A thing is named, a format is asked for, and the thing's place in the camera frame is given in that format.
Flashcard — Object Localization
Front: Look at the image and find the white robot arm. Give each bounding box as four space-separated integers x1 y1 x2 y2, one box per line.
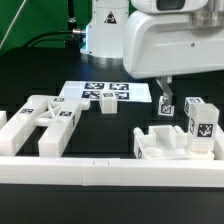
80 0 224 104

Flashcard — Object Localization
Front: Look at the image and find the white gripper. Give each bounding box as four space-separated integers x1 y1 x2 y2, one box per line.
123 11 224 106

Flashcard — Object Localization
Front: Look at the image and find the white chair back frame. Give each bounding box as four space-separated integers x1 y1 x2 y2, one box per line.
0 95 90 158

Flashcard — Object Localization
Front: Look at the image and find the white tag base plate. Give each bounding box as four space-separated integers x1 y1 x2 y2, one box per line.
60 81 152 103

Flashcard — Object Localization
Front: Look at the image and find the white tagged cube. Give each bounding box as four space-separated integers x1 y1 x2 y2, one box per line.
158 97 174 117
184 97 204 116

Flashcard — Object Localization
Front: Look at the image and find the thin grey rod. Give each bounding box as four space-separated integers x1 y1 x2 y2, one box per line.
0 0 27 51

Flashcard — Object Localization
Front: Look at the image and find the black cable with connector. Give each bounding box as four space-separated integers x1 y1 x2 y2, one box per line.
22 27 87 48

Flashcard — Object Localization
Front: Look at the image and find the white rail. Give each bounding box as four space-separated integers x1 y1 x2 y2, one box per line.
0 157 224 188
214 126 224 160

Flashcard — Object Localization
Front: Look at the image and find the white tagged cube left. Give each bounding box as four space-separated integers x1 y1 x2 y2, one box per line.
158 97 174 117

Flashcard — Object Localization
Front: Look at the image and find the white chair seat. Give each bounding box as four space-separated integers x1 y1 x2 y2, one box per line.
132 125 221 161

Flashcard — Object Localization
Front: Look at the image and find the white left block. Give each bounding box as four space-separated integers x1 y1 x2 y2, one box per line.
0 111 7 129

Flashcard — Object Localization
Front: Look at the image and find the white right rail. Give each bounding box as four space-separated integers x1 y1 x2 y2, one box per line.
214 126 224 160

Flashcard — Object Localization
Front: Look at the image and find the white front rail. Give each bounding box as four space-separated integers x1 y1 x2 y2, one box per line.
0 157 224 188

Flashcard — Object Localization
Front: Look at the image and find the white tagged cube right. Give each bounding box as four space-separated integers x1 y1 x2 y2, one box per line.
184 97 204 116

